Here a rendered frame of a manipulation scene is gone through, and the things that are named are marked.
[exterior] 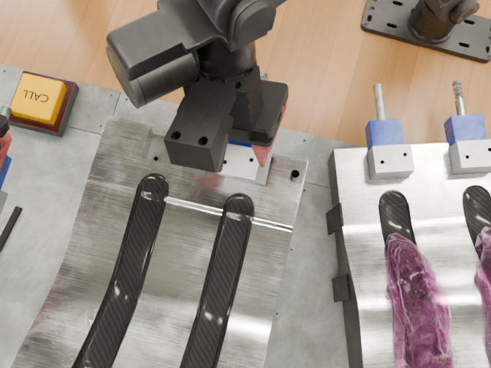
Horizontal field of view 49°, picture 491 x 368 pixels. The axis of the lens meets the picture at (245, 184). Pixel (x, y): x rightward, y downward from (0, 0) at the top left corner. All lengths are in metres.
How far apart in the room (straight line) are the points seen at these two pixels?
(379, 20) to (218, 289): 0.47
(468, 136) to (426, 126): 0.09
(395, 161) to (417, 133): 0.12
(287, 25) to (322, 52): 0.07
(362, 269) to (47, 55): 0.55
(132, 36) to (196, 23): 0.05
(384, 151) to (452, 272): 0.17
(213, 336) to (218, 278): 0.07
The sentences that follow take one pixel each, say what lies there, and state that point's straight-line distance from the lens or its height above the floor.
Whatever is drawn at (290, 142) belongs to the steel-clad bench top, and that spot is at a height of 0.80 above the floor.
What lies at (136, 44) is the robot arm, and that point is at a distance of 0.44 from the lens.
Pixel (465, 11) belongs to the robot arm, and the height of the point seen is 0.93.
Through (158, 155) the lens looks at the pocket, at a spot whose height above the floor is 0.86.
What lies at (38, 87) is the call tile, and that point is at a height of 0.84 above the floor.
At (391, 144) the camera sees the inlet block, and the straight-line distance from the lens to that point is 0.73.
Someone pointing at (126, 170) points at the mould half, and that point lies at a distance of 0.68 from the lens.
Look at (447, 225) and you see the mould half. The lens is 0.73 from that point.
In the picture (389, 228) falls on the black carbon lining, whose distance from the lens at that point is 0.71.
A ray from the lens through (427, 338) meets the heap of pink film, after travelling 0.64.
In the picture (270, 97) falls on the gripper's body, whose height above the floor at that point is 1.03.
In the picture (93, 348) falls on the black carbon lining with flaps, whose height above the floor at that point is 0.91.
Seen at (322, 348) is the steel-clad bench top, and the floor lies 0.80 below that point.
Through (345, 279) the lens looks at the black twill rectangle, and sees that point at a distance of 0.68.
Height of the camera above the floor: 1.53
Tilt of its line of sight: 75 degrees down
